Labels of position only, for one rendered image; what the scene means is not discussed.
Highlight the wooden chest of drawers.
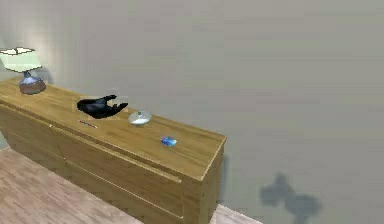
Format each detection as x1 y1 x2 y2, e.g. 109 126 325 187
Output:
0 77 228 224

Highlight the white shade table lamp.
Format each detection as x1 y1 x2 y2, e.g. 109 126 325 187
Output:
0 46 47 96

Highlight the small blue card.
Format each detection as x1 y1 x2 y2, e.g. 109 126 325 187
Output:
161 135 178 148

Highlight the thin dark pen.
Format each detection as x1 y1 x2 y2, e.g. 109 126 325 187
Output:
77 119 98 129

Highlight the black curved vase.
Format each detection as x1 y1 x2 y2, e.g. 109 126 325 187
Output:
76 94 129 120

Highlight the silver round dish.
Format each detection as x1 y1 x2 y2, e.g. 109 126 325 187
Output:
127 110 153 127

